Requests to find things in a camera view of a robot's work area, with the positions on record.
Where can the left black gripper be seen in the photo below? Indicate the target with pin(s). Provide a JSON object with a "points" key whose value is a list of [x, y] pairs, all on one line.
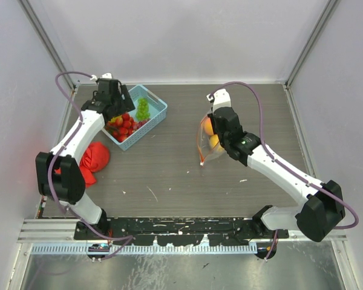
{"points": [[126, 104]]}

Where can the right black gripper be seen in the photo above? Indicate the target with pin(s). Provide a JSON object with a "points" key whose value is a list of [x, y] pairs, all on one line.
{"points": [[213, 119]]}

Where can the red orange peach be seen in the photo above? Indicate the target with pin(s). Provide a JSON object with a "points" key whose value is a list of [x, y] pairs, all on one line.
{"points": [[207, 127]]}

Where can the yellow pear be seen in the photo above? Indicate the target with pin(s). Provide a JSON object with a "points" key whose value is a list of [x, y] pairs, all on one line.
{"points": [[215, 143]]}

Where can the clear orange zip top bag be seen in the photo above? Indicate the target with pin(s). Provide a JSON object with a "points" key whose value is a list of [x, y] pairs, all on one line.
{"points": [[205, 153]]}

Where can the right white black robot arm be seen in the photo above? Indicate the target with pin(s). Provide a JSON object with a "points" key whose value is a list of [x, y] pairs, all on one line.
{"points": [[318, 209]]}

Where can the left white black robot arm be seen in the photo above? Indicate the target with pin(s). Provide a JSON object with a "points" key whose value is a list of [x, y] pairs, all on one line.
{"points": [[69, 196]]}

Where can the green grape bunch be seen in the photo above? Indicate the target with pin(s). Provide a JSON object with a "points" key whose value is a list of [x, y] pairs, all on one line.
{"points": [[142, 109]]}

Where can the purple red grape bunch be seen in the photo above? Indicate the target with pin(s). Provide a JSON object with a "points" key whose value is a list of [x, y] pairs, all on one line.
{"points": [[142, 123]]}

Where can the light blue plastic basket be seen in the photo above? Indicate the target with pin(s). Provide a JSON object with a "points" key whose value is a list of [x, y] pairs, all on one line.
{"points": [[157, 109]]}

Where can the red crumpled cloth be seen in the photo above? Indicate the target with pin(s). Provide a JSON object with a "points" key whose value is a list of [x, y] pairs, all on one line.
{"points": [[94, 159]]}

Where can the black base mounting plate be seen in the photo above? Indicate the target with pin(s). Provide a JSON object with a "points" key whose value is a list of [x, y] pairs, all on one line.
{"points": [[225, 231]]}

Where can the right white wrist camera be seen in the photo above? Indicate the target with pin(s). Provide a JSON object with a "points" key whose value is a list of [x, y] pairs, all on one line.
{"points": [[219, 99]]}

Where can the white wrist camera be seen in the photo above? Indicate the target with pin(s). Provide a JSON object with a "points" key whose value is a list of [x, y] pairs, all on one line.
{"points": [[107, 75], [219, 99]]}

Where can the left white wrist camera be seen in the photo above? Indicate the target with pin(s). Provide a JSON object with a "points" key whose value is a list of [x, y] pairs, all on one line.
{"points": [[107, 75]]}

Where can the aluminium frame rail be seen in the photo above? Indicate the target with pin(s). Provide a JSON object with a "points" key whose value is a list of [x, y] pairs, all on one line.
{"points": [[62, 230]]}

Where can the white slotted cable duct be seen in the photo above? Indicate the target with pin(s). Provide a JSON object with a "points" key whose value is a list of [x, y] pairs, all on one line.
{"points": [[87, 248]]}

